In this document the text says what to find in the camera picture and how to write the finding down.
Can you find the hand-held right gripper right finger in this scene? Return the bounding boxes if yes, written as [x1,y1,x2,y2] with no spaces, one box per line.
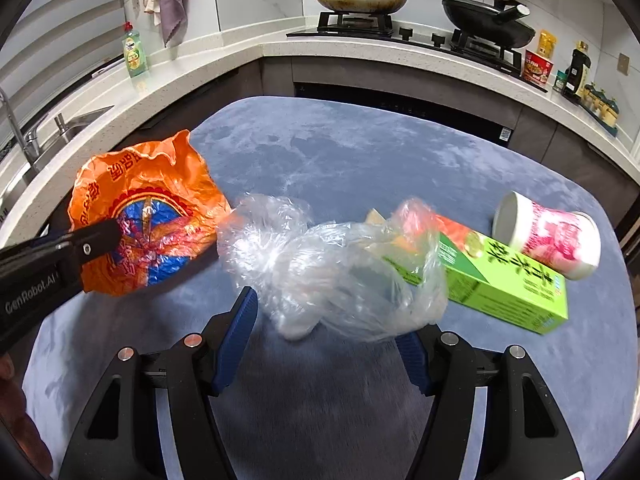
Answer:
[395,327,583,480]

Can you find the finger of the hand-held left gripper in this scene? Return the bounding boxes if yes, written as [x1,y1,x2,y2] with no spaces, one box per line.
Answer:
[50,219,124,267]

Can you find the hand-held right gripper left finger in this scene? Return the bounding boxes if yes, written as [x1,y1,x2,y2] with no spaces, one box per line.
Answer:
[59,286,259,480]

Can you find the orange printed plastic bag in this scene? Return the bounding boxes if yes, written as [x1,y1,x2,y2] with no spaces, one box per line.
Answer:
[67,129,233,297]

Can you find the clear plastic bag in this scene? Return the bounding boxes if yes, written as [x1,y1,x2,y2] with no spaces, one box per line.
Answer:
[216,192,449,345]

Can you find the person's left hand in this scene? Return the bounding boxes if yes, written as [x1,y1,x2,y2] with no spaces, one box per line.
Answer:
[0,352,54,480]

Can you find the green carton box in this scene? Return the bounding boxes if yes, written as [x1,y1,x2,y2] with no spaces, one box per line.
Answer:
[382,212,569,336]

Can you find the steel sink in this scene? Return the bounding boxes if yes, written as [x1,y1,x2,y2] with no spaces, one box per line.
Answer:
[50,105,116,146]

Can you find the metal faucet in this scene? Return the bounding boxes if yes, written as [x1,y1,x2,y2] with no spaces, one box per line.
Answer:
[0,87,41,171]

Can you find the yellow textured flat piece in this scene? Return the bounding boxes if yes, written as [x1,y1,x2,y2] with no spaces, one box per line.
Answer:
[365,208,401,251]

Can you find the white pink printed cup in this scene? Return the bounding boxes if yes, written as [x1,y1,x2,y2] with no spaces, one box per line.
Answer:
[492,190,601,281]

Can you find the green dish soap bottle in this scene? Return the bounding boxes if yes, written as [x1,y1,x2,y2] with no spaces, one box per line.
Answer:
[121,21,150,79]

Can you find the blue-grey table cloth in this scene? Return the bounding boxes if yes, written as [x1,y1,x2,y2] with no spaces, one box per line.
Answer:
[22,95,638,480]

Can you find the white window blind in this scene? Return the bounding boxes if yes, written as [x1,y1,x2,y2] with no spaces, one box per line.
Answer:
[0,0,126,126]

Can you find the white kitchen counter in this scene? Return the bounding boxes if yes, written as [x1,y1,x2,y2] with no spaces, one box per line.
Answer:
[0,27,640,241]

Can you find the purple hanging towel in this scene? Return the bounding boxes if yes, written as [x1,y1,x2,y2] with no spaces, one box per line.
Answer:
[159,0,193,48]

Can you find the black built-in appliance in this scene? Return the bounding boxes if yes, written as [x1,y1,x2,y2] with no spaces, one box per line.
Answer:
[292,82,516,146]

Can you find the spice jar set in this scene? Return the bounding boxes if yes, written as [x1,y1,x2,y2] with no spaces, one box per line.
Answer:
[580,82,621,136]

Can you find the red instant noodle cup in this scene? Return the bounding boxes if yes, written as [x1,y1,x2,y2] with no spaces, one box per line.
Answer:
[522,50,555,86]

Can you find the black gas stove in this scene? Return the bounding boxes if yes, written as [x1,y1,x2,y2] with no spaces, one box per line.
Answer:
[286,10,548,92]

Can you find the dark sauce bottle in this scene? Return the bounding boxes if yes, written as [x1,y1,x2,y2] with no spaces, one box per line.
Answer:
[561,41,592,98]

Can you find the black frying pan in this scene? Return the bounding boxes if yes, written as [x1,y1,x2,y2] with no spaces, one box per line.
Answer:
[441,0,537,50]

